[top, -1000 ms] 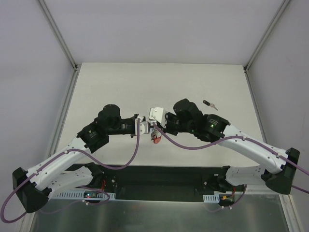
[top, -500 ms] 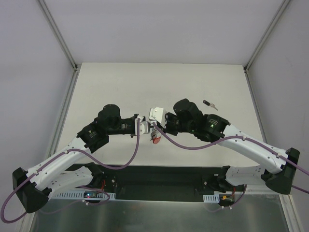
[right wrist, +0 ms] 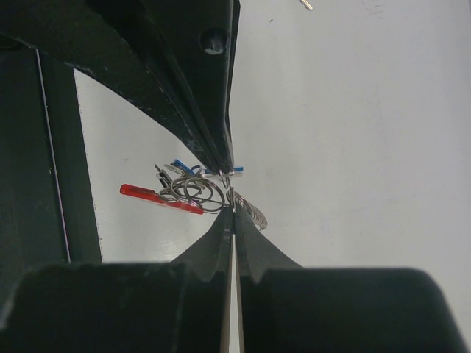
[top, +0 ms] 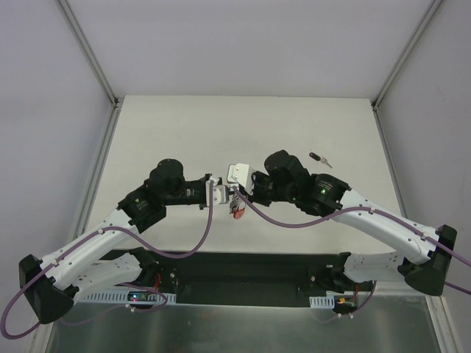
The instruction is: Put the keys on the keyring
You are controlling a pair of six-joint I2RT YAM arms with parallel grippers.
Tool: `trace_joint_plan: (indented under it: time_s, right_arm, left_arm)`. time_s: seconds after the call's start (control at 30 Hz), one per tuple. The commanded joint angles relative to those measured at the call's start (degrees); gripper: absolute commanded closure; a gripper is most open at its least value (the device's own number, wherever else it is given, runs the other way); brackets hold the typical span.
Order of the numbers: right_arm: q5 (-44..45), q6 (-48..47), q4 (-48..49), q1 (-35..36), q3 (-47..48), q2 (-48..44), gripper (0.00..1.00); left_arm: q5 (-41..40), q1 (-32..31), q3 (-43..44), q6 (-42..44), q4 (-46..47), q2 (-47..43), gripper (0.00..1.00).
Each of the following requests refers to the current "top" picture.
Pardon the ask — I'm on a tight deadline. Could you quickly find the right aluminium frame post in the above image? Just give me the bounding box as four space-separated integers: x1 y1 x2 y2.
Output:
372 0 445 112

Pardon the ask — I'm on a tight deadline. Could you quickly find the left aluminium frame post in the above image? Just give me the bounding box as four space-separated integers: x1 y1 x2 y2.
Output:
55 0 120 108

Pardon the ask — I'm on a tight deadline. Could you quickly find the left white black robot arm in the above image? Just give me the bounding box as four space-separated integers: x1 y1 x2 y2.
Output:
19 159 219 324

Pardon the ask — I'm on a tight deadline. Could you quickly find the aluminium table rail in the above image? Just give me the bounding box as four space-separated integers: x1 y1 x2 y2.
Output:
372 107 408 218
68 104 121 243

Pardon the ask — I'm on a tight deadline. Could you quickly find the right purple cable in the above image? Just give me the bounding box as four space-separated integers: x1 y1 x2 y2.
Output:
235 189 471 295

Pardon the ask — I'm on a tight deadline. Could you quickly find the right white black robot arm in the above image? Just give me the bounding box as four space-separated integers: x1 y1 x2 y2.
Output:
240 150 457 296

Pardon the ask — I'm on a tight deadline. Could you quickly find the aluminium frame post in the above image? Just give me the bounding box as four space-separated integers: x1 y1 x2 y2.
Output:
372 0 445 112
55 0 120 108

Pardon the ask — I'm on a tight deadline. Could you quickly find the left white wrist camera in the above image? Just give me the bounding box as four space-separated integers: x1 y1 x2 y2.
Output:
205 174 229 207

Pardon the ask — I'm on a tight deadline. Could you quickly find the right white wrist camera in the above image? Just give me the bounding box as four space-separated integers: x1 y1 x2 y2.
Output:
227 163 255 196

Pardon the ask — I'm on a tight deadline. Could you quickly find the black head silver key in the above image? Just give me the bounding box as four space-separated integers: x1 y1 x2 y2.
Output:
308 151 333 168

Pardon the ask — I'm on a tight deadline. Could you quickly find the left aluminium table rail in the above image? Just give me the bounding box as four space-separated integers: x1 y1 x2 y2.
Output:
68 104 121 243

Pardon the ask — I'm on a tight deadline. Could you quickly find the right white cable duct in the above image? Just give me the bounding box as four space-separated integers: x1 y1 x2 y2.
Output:
309 295 336 310

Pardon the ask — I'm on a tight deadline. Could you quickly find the keyring with red tag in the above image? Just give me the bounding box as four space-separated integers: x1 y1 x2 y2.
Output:
229 195 246 220

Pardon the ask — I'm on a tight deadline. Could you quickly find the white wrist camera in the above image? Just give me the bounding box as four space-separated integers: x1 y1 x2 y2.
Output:
227 163 255 196
205 174 229 207

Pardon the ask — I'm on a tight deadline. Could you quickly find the right aluminium table rail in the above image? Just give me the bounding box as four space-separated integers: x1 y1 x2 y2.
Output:
372 107 408 218

